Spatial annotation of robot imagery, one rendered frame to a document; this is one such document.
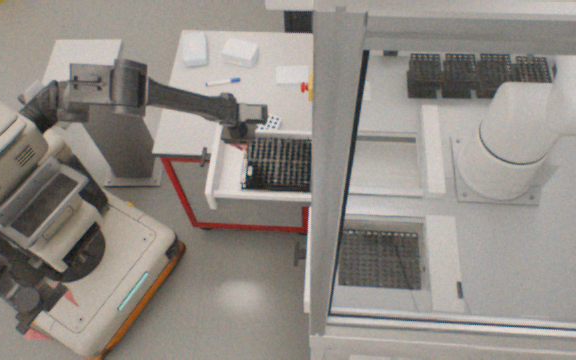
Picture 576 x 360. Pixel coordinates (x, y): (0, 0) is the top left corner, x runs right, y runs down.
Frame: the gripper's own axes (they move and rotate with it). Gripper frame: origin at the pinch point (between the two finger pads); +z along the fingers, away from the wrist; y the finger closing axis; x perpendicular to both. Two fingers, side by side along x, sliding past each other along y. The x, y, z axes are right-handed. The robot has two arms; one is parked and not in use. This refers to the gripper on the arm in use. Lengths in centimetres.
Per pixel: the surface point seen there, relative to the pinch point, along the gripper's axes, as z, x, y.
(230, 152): 10.8, 5.0, -7.8
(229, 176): 11.0, -4.4, -6.2
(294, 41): 19, 67, 5
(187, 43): 11, 56, -37
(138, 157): 68, 36, -74
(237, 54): 12, 52, -15
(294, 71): 17, 49, 7
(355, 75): -94, -55, 39
